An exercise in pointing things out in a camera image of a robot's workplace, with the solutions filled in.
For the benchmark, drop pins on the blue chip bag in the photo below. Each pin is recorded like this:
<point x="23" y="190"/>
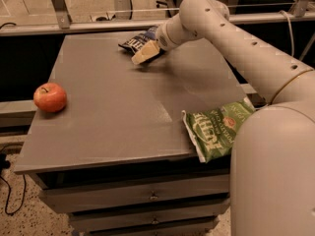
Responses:
<point x="145" y="40"/>

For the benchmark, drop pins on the grey metal frame rail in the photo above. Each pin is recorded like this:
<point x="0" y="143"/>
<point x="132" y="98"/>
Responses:
<point x="27" y="17"/>

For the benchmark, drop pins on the top grey drawer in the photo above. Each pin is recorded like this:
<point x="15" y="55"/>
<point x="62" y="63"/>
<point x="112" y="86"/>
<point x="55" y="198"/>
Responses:
<point x="100" y="196"/>

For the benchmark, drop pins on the green chip bag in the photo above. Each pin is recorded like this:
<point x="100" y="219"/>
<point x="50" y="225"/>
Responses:
<point x="213" y="132"/>

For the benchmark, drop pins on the bottom grey drawer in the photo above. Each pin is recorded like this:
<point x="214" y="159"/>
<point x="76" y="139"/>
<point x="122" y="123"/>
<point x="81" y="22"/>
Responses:
<point x="170" y="228"/>

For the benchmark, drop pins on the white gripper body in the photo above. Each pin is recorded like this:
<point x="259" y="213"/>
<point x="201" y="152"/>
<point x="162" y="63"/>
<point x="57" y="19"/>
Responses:
<point x="162" y="38"/>

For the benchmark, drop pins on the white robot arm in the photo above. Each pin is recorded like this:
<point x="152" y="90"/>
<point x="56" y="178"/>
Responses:
<point x="272" y="172"/>

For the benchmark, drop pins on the red apple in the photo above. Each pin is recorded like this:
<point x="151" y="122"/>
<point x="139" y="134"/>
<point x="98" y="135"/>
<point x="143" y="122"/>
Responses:
<point x="50" y="97"/>

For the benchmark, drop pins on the grey drawer cabinet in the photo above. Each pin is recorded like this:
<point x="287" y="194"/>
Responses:
<point x="123" y="122"/>

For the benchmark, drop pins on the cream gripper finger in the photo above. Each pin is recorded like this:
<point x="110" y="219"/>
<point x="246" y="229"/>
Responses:
<point x="148" y="51"/>

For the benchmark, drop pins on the middle grey drawer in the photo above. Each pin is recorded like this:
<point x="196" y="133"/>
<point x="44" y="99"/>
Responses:
<point x="151" y="215"/>

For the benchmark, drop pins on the grey drawer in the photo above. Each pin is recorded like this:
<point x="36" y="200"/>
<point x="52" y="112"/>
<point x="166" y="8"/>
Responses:
<point x="100" y="196"/>
<point x="151" y="215"/>
<point x="170" y="228"/>

